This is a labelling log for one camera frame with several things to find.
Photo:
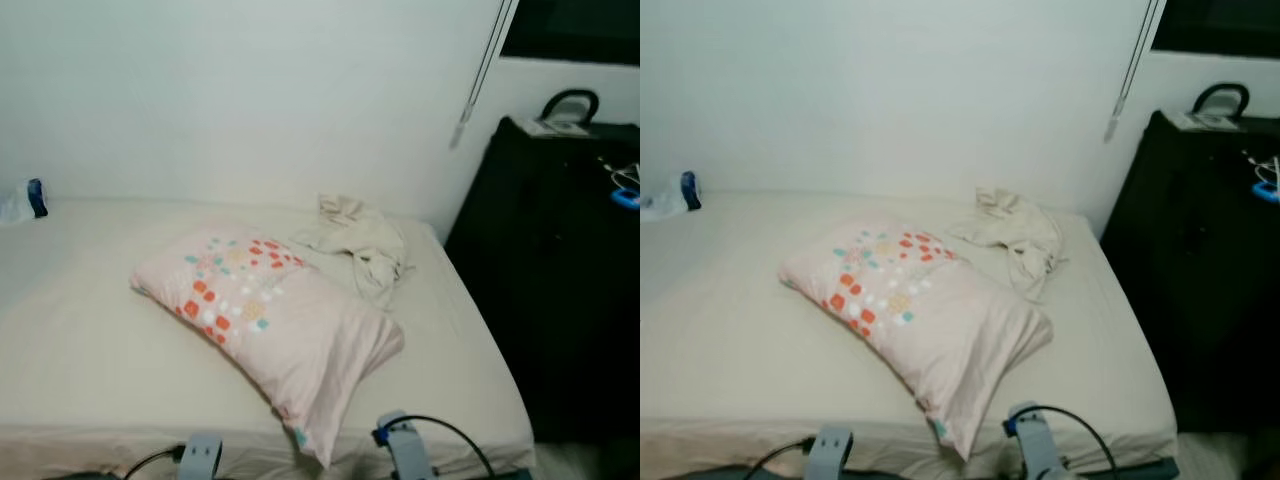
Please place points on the pink patterned pillow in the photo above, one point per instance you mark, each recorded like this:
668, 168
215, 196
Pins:
280, 320
930, 320

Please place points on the small blue item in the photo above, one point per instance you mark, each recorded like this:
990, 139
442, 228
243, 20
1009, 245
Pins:
626, 198
1268, 192

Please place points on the clear plastic pack blue label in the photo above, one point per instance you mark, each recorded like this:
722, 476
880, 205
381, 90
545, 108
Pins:
18, 205
665, 200

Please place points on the black cabinet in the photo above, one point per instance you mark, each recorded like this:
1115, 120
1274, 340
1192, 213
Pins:
1190, 280
540, 280

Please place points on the bed mattress with beige sheet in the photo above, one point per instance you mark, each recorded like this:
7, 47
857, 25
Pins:
80, 350
720, 350

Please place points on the white paper booklet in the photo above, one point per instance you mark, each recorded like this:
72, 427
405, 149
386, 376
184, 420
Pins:
555, 128
1205, 121

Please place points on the white blind wand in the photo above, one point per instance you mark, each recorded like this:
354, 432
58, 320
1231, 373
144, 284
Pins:
1114, 125
463, 125

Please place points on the dark window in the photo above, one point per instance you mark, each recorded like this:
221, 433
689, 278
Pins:
1220, 25
570, 30

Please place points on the crumpled beige cloth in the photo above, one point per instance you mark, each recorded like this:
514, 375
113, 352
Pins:
1015, 235
360, 240

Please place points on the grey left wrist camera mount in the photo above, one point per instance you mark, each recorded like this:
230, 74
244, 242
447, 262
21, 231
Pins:
202, 458
830, 455

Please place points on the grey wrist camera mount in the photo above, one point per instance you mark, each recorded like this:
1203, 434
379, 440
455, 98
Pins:
202, 458
830, 455
1035, 445
410, 450

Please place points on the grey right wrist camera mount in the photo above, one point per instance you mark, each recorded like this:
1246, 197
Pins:
1035, 445
410, 450

